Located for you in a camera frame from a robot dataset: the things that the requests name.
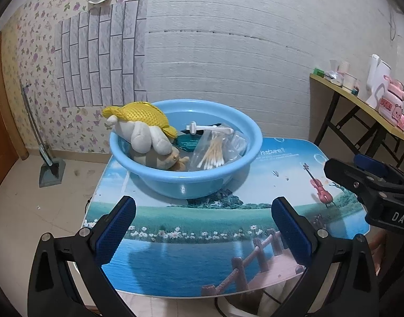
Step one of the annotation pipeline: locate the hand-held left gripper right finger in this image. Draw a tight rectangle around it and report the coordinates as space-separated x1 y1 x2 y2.
271 196 381 317

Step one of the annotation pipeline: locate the white t-shaped plastic tool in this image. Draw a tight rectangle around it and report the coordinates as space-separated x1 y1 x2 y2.
186 122 235 137

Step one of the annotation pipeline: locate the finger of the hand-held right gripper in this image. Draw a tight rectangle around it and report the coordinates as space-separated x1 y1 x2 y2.
323 158 404 203
354 153 404 189

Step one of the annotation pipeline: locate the blue plastic basin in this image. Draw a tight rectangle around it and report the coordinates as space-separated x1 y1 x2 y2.
109 98 263 200

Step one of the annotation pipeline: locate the clear dental floss box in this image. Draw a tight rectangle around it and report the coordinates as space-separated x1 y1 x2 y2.
226 131 249 161

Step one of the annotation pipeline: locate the bag of cotton swabs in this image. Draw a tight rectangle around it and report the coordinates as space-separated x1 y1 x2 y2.
189 129 234 170

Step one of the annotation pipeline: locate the yellow desk with black legs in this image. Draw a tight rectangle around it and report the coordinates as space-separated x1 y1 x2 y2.
309 73 404 169

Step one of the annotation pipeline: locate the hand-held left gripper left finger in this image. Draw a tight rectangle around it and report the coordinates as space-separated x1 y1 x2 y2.
27 195 137 317

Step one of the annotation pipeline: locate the tan plush toy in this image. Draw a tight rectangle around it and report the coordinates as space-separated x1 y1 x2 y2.
127 147 190 171

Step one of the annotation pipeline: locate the pink bottle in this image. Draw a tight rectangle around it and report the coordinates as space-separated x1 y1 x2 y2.
382 75 404 128

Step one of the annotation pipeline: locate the white kettle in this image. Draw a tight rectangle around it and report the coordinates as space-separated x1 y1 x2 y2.
366 54 393 109

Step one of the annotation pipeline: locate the wooden door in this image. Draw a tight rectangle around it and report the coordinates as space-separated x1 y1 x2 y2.
0 31 19 199

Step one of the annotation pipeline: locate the long-handled dustpan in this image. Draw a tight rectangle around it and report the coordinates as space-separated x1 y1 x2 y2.
20 84 66 189

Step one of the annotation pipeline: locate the dark green packet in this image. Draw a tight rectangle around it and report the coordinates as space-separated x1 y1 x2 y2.
174 132 206 149

